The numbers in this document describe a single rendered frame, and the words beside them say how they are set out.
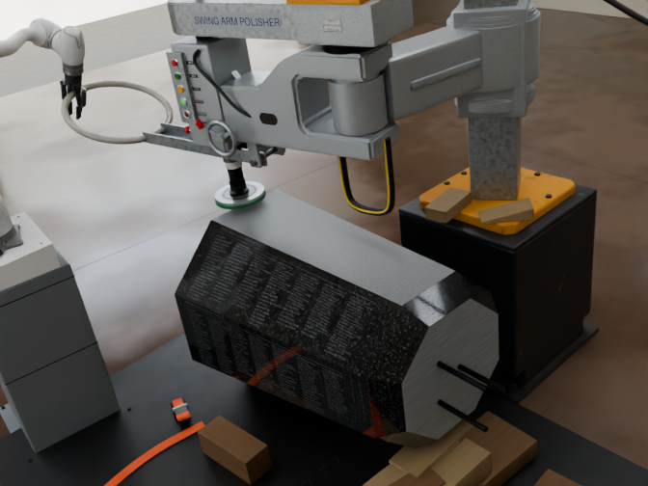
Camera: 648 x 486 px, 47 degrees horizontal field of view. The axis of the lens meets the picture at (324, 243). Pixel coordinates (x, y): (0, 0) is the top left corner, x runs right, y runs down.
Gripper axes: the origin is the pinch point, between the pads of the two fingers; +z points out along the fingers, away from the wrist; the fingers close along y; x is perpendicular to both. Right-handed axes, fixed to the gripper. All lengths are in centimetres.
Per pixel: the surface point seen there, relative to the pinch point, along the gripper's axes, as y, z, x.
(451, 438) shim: 209, 16, -78
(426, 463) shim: 203, 17, -91
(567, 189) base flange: 220, -40, 20
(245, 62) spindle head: 83, -61, -9
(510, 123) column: 187, -64, 11
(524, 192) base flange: 204, -34, 16
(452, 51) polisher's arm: 158, -92, -5
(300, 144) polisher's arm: 119, -53, -36
